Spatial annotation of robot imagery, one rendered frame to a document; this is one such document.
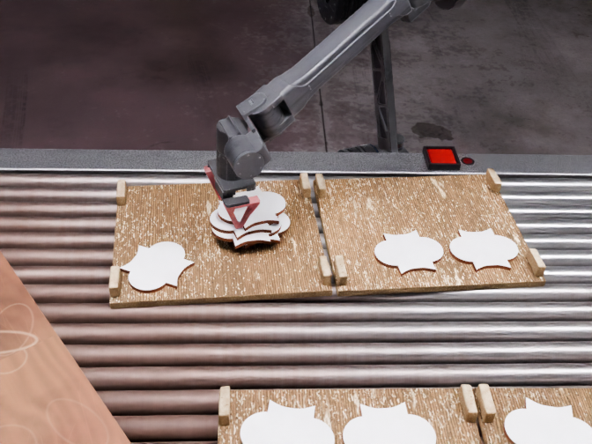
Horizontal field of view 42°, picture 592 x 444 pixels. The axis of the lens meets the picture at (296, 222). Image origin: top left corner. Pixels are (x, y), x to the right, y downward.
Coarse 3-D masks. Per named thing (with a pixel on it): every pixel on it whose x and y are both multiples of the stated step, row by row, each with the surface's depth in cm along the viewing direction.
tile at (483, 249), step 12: (456, 240) 155; (468, 240) 155; (480, 240) 155; (492, 240) 155; (504, 240) 155; (456, 252) 152; (468, 252) 152; (480, 252) 152; (492, 252) 153; (504, 252) 153; (516, 252) 153; (480, 264) 150; (492, 264) 150; (504, 264) 150
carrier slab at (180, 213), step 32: (128, 192) 163; (160, 192) 164; (192, 192) 164; (288, 192) 166; (128, 224) 155; (160, 224) 156; (192, 224) 156; (128, 256) 148; (192, 256) 149; (224, 256) 149; (256, 256) 150; (288, 256) 150; (128, 288) 141; (192, 288) 142; (224, 288) 142; (256, 288) 143; (288, 288) 143; (320, 288) 144
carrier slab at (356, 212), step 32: (352, 192) 167; (384, 192) 168; (416, 192) 168; (448, 192) 169; (480, 192) 169; (352, 224) 159; (384, 224) 159; (416, 224) 160; (448, 224) 160; (480, 224) 161; (512, 224) 161; (352, 256) 151; (448, 256) 152; (352, 288) 144; (384, 288) 144; (416, 288) 145; (448, 288) 146; (480, 288) 147
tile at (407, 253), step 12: (384, 240) 154; (396, 240) 154; (408, 240) 154; (420, 240) 154; (432, 240) 154; (384, 252) 151; (396, 252) 151; (408, 252) 151; (420, 252) 152; (432, 252) 152; (384, 264) 149; (396, 264) 148; (408, 264) 149; (420, 264) 149; (432, 264) 149
